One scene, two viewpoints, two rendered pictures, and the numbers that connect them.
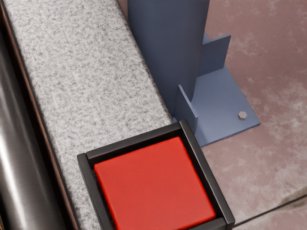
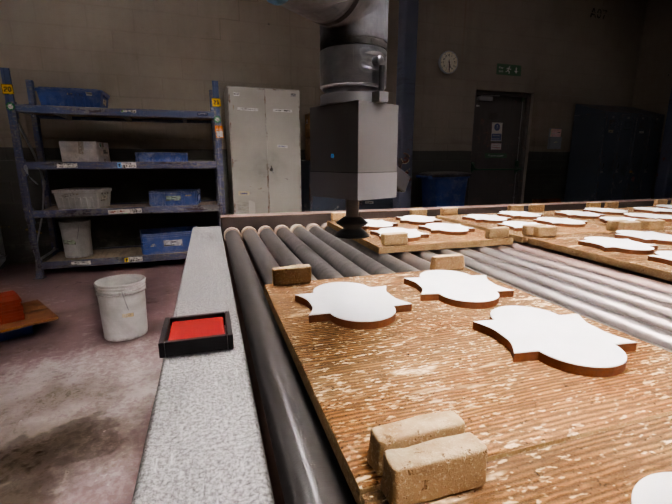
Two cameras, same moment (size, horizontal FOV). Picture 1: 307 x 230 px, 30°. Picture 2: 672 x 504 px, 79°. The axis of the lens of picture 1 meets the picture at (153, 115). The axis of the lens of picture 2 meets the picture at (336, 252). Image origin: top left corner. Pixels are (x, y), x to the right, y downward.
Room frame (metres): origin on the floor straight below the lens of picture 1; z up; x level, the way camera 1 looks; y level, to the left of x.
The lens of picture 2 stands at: (0.55, 0.21, 1.12)
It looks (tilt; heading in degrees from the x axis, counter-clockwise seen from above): 13 degrees down; 187
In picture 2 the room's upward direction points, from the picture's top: straight up
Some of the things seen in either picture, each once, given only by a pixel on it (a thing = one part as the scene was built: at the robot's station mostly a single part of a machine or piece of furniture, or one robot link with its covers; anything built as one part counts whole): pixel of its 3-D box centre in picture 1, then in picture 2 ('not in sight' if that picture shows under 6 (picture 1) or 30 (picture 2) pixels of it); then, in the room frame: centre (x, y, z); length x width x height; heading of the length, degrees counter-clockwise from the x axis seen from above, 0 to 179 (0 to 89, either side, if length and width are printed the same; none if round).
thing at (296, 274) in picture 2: not in sight; (291, 274); (-0.02, 0.07, 0.95); 0.06 x 0.02 x 0.03; 115
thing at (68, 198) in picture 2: not in sight; (84, 198); (-3.28, -2.90, 0.74); 0.44 x 0.36 x 0.20; 103
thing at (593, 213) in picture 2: not in sight; (614, 215); (-0.87, 0.94, 0.94); 0.41 x 0.35 x 0.04; 25
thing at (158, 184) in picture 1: (153, 193); (197, 333); (0.14, 0.00, 0.92); 0.06 x 0.06 x 0.01; 25
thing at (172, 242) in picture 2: not in sight; (171, 239); (-3.66, -2.20, 0.25); 0.62 x 0.42 x 0.22; 124
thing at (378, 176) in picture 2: not in sight; (368, 147); (0.05, 0.19, 1.13); 0.12 x 0.09 x 0.16; 138
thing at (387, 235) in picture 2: not in sight; (408, 226); (-0.57, 0.27, 0.94); 0.41 x 0.35 x 0.04; 25
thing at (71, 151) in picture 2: not in sight; (85, 152); (-3.34, -2.86, 1.20); 0.36 x 0.28 x 0.22; 105
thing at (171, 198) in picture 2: not in sight; (176, 197); (-3.71, -2.13, 0.72); 0.50 x 0.38 x 0.16; 110
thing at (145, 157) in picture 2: not in sight; (161, 157); (-3.61, -2.20, 1.14); 0.50 x 0.38 x 0.11; 126
